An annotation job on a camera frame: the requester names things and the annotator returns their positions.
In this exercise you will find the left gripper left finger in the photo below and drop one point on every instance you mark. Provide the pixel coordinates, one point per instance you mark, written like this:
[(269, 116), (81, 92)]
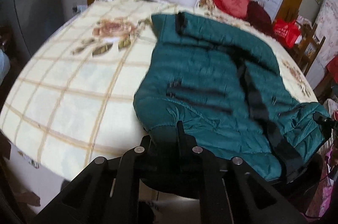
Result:
[(107, 190)]

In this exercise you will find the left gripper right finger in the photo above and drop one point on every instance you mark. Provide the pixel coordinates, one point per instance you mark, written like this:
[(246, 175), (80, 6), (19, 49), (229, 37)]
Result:
[(230, 191)]

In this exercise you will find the green quilted down jacket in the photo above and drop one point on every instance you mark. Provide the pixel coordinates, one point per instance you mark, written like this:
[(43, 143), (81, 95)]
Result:
[(225, 86)]

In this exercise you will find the floral checked bed sheet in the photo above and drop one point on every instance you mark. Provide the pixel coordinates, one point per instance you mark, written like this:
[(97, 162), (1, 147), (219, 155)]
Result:
[(74, 100)]

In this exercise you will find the wooden chair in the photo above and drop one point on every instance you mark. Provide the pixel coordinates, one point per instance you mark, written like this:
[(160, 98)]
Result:
[(305, 52)]

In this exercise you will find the red plastic shopping bag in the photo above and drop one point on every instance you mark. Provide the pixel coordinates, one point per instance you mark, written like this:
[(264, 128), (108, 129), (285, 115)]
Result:
[(286, 33)]

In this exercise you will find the dark red velvet cushion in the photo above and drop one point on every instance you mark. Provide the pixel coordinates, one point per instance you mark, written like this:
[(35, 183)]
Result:
[(259, 18)]

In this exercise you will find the red heart-shaped cushion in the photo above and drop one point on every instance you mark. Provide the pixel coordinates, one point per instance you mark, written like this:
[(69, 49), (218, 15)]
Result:
[(235, 8)]

